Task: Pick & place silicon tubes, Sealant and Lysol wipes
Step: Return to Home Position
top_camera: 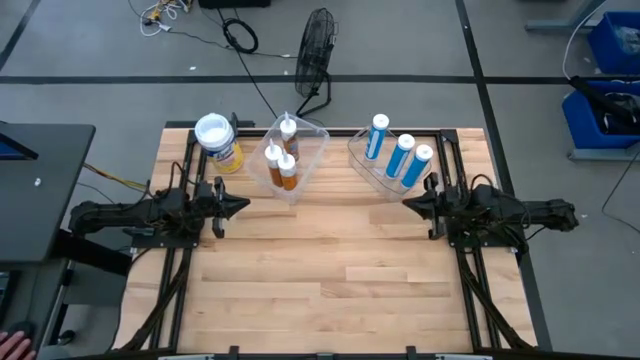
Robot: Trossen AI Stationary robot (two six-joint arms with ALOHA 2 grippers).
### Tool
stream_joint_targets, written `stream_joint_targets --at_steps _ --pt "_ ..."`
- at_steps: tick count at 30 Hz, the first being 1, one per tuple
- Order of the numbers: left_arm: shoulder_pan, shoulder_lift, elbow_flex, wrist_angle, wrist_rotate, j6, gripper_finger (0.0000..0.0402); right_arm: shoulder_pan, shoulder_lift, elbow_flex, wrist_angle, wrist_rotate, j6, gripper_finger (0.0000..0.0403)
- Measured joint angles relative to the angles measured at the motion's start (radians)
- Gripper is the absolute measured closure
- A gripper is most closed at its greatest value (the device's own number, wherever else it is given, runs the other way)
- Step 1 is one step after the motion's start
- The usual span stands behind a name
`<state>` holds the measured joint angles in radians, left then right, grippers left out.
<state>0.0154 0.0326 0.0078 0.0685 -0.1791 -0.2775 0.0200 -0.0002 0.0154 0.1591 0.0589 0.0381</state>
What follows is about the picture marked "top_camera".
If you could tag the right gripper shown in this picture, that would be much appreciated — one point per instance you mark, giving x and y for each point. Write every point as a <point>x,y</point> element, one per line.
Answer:
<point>452,205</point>

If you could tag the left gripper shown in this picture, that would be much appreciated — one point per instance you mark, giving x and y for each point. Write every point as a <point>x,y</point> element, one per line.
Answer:
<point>205,205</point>

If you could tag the blue white silicone tube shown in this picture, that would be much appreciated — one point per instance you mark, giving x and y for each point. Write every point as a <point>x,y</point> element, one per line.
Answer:
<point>376,139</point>
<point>400,157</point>
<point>416,167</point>

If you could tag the orange white sealant bottle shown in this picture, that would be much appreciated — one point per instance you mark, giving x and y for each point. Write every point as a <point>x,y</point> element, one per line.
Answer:
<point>273,165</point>
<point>289,137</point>
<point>288,175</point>

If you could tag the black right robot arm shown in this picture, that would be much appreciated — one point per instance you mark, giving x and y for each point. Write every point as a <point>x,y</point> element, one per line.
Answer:
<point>525,212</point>

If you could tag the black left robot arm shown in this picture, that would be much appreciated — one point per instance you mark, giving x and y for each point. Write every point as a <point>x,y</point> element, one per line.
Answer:
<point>125,215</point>

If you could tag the Lysol wipes canister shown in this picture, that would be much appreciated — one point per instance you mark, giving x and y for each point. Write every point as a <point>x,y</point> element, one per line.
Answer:
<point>217,142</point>

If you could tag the clear plastic bin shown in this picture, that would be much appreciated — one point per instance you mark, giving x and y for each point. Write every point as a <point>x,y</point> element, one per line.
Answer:
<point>360,160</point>
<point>312,150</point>

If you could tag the black floor fan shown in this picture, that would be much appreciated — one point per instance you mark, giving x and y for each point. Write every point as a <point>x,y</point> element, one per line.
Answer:
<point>315,50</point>

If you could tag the blue plastic bin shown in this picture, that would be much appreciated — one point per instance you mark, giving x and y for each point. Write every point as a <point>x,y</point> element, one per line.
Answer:
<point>580,125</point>
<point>607,50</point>

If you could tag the dark grey side desk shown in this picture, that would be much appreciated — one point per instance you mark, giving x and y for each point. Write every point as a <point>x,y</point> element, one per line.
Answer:
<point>45,200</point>

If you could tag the blue storage bins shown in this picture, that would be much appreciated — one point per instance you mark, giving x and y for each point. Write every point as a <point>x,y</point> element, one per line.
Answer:
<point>555,26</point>

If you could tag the blue screen monitor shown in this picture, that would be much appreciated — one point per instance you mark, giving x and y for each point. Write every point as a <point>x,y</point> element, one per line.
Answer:
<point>10,150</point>

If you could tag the person's hand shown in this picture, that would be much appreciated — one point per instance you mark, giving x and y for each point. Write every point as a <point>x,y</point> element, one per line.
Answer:
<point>12,347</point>

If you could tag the black aluminium table frame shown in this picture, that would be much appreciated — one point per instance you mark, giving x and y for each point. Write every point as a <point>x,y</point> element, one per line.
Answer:
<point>340,132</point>

